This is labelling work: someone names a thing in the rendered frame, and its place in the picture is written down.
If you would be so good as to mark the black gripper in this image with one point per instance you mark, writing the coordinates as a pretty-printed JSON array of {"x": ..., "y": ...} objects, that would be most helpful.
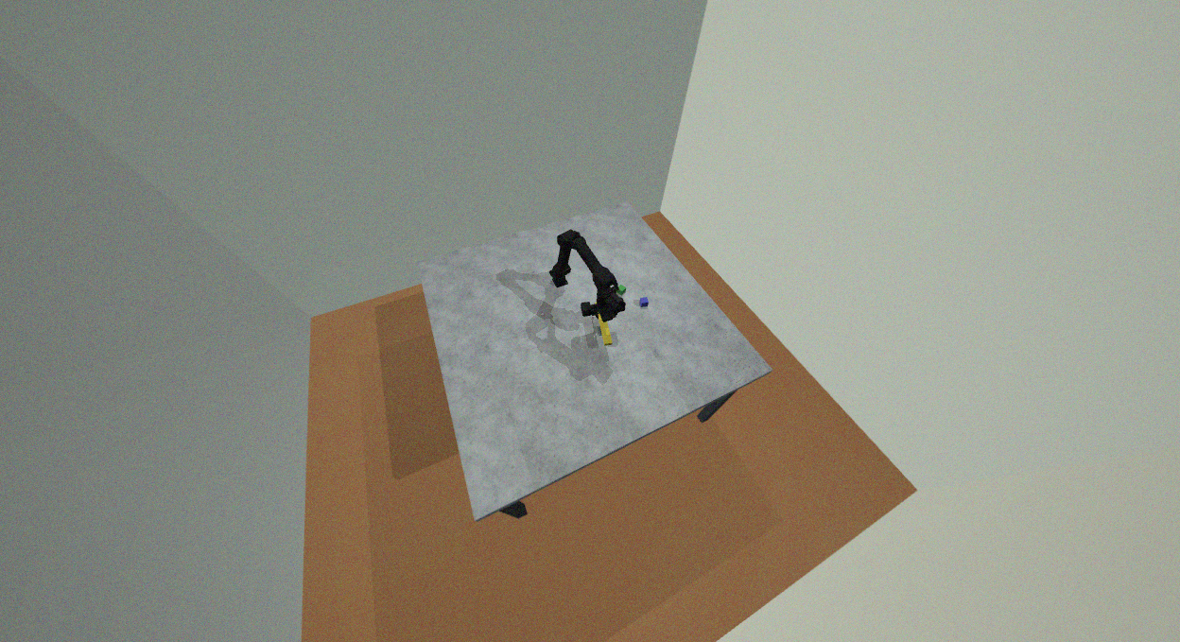
[{"x": 588, "y": 309}]

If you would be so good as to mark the yellow bar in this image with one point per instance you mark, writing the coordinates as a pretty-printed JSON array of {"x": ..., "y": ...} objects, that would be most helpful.
[{"x": 605, "y": 332}]

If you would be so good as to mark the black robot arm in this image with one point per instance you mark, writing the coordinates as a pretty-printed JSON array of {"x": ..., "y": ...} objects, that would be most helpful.
[{"x": 602, "y": 277}]

